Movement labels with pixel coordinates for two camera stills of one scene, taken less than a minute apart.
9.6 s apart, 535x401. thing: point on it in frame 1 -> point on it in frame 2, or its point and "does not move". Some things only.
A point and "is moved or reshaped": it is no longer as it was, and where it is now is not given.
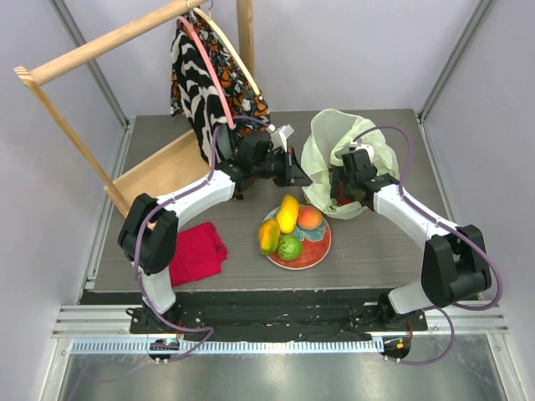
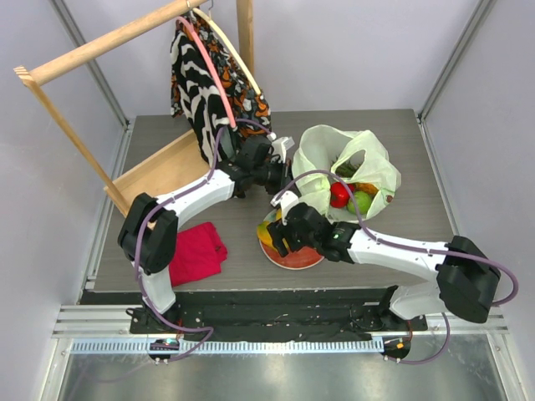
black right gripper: x=338 y=189 -> x=282 y=236
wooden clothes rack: x=180 y=164 does not move
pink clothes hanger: x=189 y=25 does not move
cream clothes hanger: x=228 y=48 does not move
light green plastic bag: x=331 y=133 is moved or reshaped
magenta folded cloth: x=200 y=254 does not move
